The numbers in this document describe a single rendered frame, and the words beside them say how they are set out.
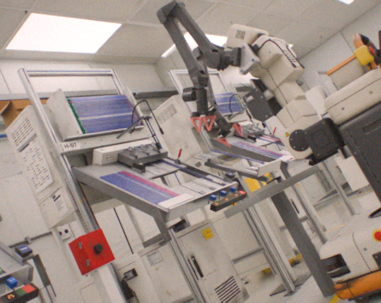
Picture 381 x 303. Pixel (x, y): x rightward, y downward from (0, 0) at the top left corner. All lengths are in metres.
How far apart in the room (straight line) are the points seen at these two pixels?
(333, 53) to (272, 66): 8.08
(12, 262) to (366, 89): 1.46
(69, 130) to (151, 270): 0.98
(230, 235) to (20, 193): 1.87
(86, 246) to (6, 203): 2.16
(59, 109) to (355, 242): 1.83
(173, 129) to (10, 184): 1.51
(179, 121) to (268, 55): 1.89
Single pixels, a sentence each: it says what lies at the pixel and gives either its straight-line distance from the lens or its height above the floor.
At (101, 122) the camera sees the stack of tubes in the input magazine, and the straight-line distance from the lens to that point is 2.86.
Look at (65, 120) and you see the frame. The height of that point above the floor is 1.52.
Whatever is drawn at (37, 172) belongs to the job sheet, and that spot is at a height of 1.34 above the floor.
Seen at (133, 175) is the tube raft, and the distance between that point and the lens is 2.57.
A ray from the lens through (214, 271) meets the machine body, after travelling 2.76.
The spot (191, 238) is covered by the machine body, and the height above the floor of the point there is 0.55.
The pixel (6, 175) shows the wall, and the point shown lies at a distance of 4.18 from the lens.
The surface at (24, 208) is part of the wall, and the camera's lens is 4.12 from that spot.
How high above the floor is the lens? 0.56
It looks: 10 degrees up
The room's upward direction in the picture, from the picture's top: 27 degrees counter-clockwise
